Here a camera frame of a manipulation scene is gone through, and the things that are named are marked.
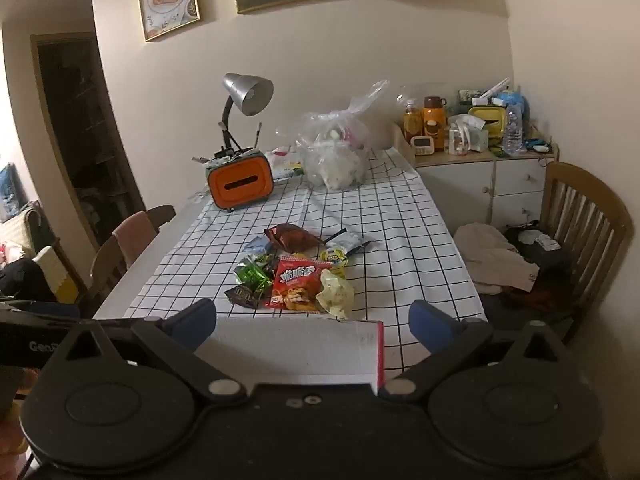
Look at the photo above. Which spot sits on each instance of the red snack bag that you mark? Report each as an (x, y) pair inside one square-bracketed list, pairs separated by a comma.
[(295, 282)]

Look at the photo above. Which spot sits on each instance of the pale green snack packet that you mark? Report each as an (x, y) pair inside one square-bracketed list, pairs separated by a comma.
[(335, 295)]

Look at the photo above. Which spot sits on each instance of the white crumpled bag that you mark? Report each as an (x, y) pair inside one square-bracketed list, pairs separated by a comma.
[(475, 130)]

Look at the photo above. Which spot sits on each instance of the white printed packet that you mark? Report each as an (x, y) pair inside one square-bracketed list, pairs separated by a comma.
[(282, 162)]

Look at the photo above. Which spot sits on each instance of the clear water bottle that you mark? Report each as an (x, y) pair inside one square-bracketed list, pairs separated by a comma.
[(513, 130)]

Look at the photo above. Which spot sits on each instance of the white timer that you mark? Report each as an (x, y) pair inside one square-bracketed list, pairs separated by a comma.
[(422, 145)]

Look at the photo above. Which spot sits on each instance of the white cabinet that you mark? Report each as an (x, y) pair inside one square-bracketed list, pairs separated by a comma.
[(450, 185)]

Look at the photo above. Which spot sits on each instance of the yellow snack packet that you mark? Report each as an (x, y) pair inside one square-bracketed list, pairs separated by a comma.
[(334, 256)]

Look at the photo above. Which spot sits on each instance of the orange thermos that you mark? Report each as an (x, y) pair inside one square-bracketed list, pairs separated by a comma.
[(434, 125)]

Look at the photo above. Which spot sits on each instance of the wooden door frame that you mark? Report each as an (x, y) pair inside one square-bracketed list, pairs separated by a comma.
[(107, 125)]

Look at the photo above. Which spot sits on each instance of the black jacket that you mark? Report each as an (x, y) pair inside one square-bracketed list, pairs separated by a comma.
[(25, 280)]

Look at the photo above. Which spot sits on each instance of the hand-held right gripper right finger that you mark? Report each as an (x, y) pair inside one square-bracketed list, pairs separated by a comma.
[(425, 320)]

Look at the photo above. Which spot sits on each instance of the pink cloth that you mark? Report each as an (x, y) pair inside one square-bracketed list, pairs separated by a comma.
[(135, 235)]

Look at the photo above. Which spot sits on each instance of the dark wooden chair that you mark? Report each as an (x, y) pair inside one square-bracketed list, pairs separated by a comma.
[(160, 214)]

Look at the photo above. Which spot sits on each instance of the orange teal tissue box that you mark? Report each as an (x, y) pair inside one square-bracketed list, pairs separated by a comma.
[(240, 185)]

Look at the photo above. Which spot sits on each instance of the slatted wooden chair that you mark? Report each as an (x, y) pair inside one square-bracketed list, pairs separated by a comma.
[(610, 220)]

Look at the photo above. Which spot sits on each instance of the black snack packet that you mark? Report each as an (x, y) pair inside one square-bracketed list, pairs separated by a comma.
[(242, 297)]

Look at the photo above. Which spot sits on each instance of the red cloth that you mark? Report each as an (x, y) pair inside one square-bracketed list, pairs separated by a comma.
[(525, 297)]

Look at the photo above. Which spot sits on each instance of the white checked tablecloth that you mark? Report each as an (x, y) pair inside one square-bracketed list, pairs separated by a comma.
[(390, 200)]

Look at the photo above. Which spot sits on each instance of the brown orange snack packet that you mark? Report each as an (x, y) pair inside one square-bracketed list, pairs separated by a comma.
[(290, 236)]

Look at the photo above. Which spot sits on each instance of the silver desk lamp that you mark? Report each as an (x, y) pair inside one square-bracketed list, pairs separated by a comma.
[(247, 91)]

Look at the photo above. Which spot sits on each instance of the framed egg picture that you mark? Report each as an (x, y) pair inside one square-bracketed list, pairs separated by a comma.
[(167, 0)]

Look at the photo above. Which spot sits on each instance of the white blue snack packet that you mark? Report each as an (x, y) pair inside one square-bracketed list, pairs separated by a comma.
[(350, 241)]

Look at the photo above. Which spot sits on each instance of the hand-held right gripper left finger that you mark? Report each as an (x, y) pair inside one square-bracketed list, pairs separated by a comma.
[(195, 320)]

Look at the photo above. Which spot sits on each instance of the black bag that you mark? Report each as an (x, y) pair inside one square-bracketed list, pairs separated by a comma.
[(550, 260)]

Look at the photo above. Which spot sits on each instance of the light blue snack packet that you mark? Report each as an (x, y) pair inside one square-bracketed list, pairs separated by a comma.
[(257, 246)]

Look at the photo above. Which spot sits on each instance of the blue poster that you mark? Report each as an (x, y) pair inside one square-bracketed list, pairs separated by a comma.
[(7, 190)]

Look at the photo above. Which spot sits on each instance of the white tube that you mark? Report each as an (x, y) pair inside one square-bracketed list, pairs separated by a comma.
[(492, 89)]

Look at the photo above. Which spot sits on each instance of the paintbrush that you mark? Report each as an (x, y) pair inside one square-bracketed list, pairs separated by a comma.
[(259, 135)]

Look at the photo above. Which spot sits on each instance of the white red cardboard box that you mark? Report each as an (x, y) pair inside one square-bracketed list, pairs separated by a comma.
[(280, 350)]

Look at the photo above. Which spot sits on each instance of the yellow box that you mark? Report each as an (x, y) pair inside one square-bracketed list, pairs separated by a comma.
[(490, 120)]

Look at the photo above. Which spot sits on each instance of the glass jar mug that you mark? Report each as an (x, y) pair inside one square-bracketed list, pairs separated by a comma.
[(457, 140)]

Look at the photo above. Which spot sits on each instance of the clear plastic bag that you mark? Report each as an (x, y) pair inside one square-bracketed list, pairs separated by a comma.
[(332, 165)]

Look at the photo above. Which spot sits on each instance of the yellow liquid bottle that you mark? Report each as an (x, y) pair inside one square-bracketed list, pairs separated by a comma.
[(412, 122)]

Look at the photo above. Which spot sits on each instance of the cream cloth yellow trim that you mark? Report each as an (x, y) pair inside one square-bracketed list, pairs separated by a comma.
[(55, 272)]

